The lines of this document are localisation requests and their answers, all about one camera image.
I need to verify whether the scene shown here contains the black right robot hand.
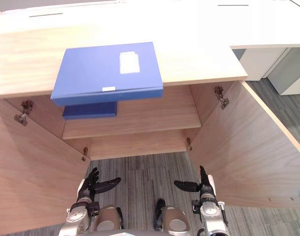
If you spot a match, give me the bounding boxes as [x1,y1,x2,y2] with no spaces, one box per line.
[173,165,217,197]

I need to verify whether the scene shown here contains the wooden office cabinet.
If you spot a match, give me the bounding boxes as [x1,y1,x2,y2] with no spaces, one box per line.
[0,23,248,162]

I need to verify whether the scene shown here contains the wooden right cabinet door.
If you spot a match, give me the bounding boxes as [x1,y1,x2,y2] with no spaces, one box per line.
[189,80,300,209]

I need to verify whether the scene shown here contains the blue file folder with label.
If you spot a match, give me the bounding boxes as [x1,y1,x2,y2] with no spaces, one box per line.
[50,42,164,107]

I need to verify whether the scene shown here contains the silver left robot leg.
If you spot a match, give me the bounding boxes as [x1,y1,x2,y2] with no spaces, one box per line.
[92,205,124,233]

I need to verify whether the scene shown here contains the silver right robot leg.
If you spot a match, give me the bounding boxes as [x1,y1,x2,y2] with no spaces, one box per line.
[153,198,191,233]

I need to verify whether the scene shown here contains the white pedestal cabinet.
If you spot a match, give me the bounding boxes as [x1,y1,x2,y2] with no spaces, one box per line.
[232,47,293,81]

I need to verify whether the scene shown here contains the wooden cabinet door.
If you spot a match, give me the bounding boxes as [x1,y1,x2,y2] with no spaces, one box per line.
[0,98,91,236]
[189,80,300,209]

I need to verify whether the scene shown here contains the white desk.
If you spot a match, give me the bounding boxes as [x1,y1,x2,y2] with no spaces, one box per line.
[0,0,300,50]

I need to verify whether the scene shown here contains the wooden cabinet shelf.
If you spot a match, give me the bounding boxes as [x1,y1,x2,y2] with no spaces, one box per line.
[62,85,202,140]

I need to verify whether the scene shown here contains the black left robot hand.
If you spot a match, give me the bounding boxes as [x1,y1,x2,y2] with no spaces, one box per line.
[77,167,122,199]

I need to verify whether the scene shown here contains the dark blue folder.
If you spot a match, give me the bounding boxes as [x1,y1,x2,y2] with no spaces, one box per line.
[62,101,118,120]

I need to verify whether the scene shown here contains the silver robot leg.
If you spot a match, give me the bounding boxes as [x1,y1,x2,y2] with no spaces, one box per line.
[92,205,124,233]
[153,198,191,233]

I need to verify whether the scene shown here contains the wooden left cabinet door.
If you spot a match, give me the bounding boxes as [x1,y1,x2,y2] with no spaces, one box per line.
[0,98,91,236]

